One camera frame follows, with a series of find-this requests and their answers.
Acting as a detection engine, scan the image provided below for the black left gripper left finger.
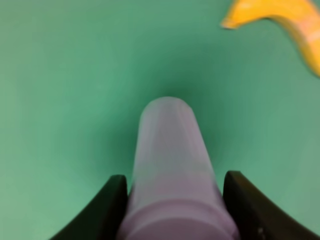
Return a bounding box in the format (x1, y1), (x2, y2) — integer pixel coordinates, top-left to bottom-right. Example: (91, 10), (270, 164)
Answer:
(52, 174), (128, 240)

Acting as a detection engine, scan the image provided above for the yellow banana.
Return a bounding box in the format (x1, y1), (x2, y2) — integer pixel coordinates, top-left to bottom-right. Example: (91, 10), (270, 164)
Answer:
(221, 0), (320, 76)

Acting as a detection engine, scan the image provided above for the green table cloth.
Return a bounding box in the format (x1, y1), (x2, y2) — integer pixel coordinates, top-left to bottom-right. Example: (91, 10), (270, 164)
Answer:
(0, 0), (320, 240)

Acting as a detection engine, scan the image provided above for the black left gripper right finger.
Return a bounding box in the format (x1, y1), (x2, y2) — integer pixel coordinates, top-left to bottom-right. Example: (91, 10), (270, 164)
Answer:
(223, 171), (318, 240)

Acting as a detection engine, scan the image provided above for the white bottle with black brush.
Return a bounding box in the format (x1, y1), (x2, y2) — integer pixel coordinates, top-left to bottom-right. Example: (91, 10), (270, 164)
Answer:
(116, 97), (240, 240)

